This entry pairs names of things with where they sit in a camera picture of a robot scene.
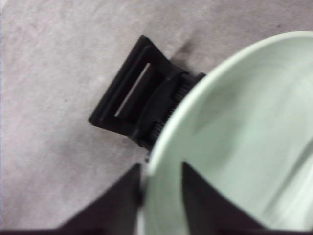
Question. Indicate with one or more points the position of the black plastic dish rack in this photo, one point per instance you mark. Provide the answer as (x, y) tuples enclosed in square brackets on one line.
[(127, 80)]

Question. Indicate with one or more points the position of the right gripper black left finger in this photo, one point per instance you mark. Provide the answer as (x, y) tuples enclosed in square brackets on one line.
[(115, 208)]

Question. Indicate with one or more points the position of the green plate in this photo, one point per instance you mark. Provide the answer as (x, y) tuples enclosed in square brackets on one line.
[(244, 122)]

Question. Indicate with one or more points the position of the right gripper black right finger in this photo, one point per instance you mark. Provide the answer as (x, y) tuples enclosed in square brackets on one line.
[(207, 208)]

